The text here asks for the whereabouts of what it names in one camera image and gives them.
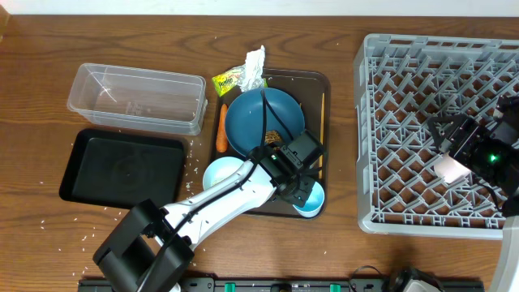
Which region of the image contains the brown serving tray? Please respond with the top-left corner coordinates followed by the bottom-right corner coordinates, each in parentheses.
top-left (209, 68), bottom-right (331, 220)

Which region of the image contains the light blue cup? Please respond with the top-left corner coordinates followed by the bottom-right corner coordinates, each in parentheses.
top-left (293, 182), bottom-right (325, 218)

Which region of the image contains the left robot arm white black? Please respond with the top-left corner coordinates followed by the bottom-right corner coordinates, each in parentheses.
top-left (93, 145), bottom-right (324, 291)

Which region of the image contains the black tray bin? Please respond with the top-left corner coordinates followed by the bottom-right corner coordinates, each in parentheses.
top-left (59, 129), bottom-right (185, 209)

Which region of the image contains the yellow green snack wrapper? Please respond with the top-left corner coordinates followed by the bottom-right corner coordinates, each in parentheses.
top-left (212, 66), bottom-right (268, 97)

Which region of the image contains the white tissue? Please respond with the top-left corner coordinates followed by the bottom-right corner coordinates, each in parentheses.
top-left (238, 45), bottom-right (265, 92)

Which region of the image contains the wooden chopstick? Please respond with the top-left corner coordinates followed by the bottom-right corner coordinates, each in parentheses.
top-left (318, 93), bottom-right (325, 180)

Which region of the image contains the orange carrot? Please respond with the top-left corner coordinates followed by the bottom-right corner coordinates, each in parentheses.
top-left (216, 104), bottom-right (228, 153)

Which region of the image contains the dark blue bowl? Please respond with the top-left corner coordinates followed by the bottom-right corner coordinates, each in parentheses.
top-left (225, 88), bottom-right (306, 157)

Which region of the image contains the clear plastic bin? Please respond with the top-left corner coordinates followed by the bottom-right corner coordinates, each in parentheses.
top-left (67, 63), bottom-right (208, 135)

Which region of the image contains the light blue rice bowl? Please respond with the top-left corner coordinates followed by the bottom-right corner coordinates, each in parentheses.
top-left (202, 157), bottom-right (243, 190)

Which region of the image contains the grey dishwasher rack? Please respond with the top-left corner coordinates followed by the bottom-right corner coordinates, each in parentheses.
top-left (354, 34), bottom-right (518, 240)

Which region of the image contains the black rail at table edge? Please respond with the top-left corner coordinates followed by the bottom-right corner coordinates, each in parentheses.
top-left (78, 268), bottom-right (485, 292)

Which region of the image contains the pink cup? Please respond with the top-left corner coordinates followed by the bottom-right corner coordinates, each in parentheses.
top-left (433, 153), bottom-right (471, 183)

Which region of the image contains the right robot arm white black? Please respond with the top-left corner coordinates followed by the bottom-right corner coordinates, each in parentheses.
top-left (427, 96), bottom-right (518, 291)

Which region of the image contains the brown mushroom food scrap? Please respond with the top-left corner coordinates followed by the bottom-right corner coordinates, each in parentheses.
top-left (264, 130), bottom-right (283, 144)

